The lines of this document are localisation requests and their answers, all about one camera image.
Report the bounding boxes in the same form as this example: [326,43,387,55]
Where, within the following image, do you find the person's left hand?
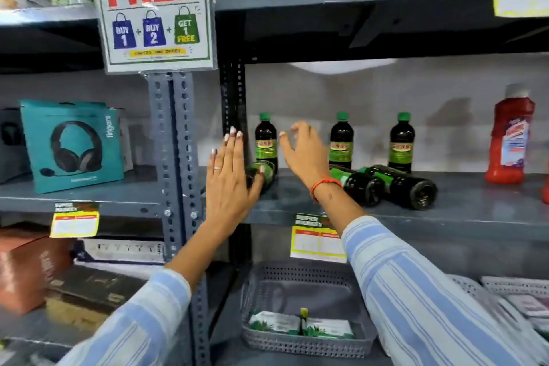
[205,126,266,226]

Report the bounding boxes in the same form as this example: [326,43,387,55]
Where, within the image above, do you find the person's right hand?
[279,121,331,189]

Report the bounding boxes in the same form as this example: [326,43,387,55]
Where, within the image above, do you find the person's left forearm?
[58,216,244,366]

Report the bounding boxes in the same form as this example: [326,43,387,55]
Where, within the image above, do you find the person's right forearm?
[312,181,539,366]

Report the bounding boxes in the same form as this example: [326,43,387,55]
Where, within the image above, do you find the dark green-capped bottle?
[388,112,416,173]
[359,164,438,211]
[329,164,386,208]
[255,112,279,173]
[329,112,355,170]
[245,160,277,190]

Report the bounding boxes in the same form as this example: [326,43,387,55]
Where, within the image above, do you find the orange thread wristband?
[310,177,343,203]

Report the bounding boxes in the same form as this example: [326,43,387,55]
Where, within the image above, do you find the grey plastic basket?
[240,261,378,359]

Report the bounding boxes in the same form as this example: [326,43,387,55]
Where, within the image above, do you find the white power strip box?
[74,238,166,264]

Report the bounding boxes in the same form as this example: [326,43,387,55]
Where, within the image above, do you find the green and white packet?
[301,317,356,340]
[249,311,301,335]

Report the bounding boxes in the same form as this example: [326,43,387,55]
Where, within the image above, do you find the teal headset box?
[20,99,125,195]

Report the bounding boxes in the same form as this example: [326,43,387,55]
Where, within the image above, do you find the white promotion sign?
[87,0,217,75]

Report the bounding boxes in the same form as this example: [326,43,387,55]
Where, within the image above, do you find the dark flat box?
[46,265,148,311]

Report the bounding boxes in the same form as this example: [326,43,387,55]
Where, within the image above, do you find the dark grey metal shelf rack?
[212,0,549,366]

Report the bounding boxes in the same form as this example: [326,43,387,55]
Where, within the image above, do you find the black product box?
[0,108,31,184]

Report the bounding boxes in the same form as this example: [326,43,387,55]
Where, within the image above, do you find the yellowish brown box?
[45,296,114,332]

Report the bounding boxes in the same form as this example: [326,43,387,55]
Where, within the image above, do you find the brown cardboard box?
[0,226,75,316]

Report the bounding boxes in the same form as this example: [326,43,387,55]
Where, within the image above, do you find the white plastic basket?
[480,276,549,336]
[446,274,549,364]

